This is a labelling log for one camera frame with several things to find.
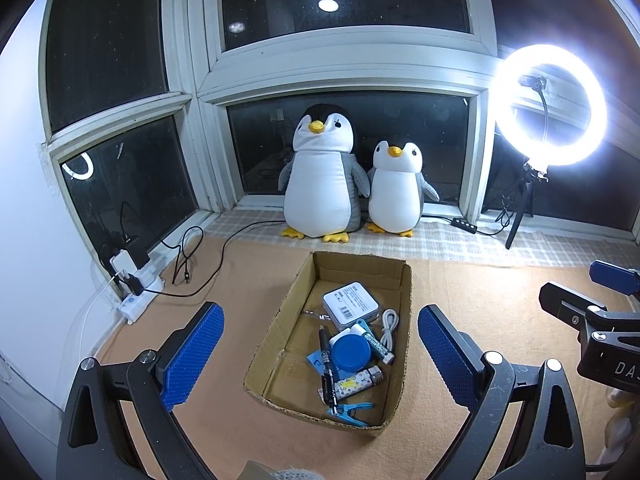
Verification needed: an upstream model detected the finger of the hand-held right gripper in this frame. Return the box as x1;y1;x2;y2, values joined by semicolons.
539;282;608;333
590;260;640;297

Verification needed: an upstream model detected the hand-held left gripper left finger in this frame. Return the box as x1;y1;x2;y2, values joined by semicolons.
56;301;226;480

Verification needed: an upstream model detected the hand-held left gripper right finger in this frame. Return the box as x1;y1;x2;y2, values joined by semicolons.
417;304;586;480

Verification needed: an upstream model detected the green glue stick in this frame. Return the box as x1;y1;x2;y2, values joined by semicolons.
361;324;396;365

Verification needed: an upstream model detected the cardboard box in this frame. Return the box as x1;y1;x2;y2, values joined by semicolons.
243;251;413;435

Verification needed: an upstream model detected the patterned lighter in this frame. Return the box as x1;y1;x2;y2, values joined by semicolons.
334;366;385;396

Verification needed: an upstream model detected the blue round lid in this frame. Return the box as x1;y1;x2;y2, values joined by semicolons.
332;335;373;373

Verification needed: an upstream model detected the white square labelled box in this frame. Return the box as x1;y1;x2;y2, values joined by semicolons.
322;284;381;326

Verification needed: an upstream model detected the light blue clothespin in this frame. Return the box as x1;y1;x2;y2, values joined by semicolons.
326;401;375;427

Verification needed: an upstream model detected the black pen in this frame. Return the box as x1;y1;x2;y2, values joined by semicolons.
318;328;337;406

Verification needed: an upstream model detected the person's right hand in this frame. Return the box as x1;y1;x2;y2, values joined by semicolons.
602;390;640;466

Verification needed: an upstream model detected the white power strip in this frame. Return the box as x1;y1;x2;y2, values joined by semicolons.
117;265;166;325

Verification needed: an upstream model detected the black plug adapter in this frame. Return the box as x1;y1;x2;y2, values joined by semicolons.
122;272;147;297

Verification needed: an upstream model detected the white charger plug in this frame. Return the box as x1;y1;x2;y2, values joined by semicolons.
334;324;373;348

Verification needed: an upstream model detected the checked white cloth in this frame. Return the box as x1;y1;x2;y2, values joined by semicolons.
205;207;640;271

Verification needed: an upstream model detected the black tripod leg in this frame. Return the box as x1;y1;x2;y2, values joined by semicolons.
504;160;548;251

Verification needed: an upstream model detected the white plug adapter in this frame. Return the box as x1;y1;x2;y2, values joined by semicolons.
110;252;135;278

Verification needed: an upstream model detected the white fuzzy fabric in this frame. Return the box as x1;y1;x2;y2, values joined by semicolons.
272;467;326;480

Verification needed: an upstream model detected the small penguin plush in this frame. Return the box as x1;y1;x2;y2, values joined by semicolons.
366;140;441;237

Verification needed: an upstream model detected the large penguin plush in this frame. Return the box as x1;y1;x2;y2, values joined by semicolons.
277;103;373;245

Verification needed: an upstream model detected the white coiled data cable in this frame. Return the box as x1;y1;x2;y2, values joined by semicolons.
376;308;401;353

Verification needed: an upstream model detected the black ring light cable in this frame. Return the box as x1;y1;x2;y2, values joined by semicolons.
420;205;518;237

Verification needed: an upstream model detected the white ring light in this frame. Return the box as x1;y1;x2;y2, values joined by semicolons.
495;42;608;167

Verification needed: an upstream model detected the white window frame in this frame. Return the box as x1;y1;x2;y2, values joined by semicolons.
40;0;640;246

